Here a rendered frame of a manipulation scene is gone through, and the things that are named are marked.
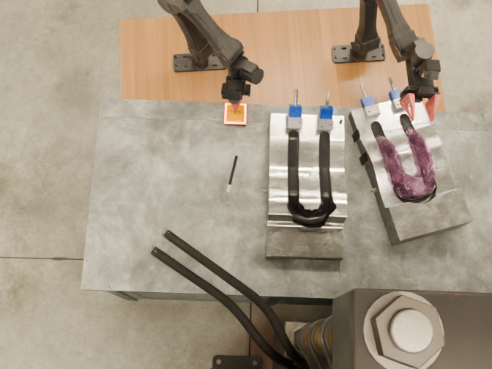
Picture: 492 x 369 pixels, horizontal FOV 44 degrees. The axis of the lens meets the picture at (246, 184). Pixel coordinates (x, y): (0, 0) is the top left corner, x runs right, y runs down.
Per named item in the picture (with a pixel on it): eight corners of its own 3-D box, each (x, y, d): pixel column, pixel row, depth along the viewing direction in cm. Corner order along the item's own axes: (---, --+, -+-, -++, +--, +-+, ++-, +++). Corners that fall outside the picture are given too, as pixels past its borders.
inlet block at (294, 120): (288, 87, 209) (290, 91, 204) (302, 88, 210) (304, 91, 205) (285, 124, 214) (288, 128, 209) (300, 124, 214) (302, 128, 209)
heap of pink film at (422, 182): (370, 137, 215) (375, 129, 207) (417, 125, 216) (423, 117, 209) (393, 206, 209) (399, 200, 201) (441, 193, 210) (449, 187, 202)
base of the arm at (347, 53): (390, 50, 222) (388, 34, 224) (336, 53, 221) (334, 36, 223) (385, 61, 229) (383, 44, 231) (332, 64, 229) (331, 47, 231)
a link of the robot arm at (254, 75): (269, 72, 206) (258, 48, 196) (253, 90, 204) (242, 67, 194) (244, 60, 212) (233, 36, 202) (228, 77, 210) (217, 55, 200)
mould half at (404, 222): (348, 116, 223) (353, 104, 213) (414, 99, 225) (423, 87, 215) (391, 246, 211) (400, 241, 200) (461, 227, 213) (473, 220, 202)
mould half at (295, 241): (269, 121, 222) (271, 107, 209) (340, 124, 222) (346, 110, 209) (265, 258, 209) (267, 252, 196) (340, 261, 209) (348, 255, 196)
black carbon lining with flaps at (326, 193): (286, 132, 214) (288, 122, 205) (332, 133, 214) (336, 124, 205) (285, 228, 205) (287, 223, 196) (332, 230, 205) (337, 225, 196)
